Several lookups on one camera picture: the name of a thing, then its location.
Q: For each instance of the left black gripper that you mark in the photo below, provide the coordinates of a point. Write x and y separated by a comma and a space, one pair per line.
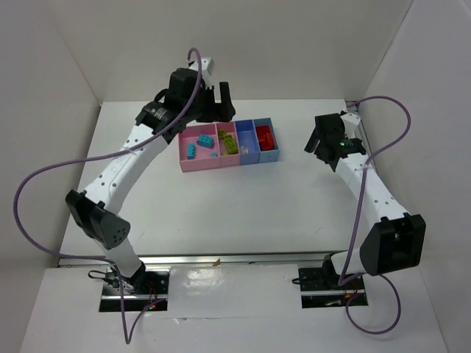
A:
215, 101

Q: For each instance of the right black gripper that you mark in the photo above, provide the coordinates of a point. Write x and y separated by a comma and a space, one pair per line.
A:
319, 143

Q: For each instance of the green curved lego brick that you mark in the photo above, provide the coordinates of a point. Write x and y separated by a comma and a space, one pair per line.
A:
221, 134

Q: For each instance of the long green lego brick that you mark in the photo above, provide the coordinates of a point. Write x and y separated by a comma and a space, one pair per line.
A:
230, 145

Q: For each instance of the teal curved lego brick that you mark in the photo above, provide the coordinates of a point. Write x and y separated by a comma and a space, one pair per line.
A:
205, 141

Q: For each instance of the red rounded lego brick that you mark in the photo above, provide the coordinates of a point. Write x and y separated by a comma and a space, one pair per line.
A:
260, 130

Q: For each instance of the red lego arch brick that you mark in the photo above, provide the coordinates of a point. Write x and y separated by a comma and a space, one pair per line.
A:
266, 142

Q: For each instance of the teal long lego brick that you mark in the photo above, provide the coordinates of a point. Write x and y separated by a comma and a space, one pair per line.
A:
191, 151

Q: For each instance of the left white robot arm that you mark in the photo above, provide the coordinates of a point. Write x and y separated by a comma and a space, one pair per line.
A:
96, 209

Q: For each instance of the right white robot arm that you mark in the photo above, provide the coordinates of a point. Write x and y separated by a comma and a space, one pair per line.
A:
395, 237

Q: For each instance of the purple-blue container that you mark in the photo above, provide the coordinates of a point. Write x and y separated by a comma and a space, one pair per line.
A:
246, 134

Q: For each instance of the light blue container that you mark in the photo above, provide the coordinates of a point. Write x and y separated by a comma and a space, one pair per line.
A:
268, 156

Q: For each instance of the small pink container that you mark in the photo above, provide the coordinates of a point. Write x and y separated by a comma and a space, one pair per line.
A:
228, 160

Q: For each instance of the large pink container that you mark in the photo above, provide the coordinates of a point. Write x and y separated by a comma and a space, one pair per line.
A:
203, 160

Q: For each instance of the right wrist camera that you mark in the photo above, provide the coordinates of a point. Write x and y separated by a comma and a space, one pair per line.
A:
351, 122

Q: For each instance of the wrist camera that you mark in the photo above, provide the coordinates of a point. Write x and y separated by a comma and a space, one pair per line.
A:
351, 122
206, 67

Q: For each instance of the aluminium right rail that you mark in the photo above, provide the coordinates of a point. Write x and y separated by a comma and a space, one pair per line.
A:
368, 154

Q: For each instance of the aluminium rail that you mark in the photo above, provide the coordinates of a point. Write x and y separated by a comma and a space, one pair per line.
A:
248, 258
368, 154

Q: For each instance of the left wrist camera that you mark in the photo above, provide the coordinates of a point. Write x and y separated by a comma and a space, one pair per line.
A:
206, 67

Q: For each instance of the aluminium front rail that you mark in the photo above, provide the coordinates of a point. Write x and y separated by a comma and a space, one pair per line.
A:
248, 258

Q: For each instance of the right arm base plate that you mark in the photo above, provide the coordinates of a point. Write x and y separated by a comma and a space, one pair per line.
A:
319, 288

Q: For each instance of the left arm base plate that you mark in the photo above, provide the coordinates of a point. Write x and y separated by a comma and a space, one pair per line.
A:
153, 291

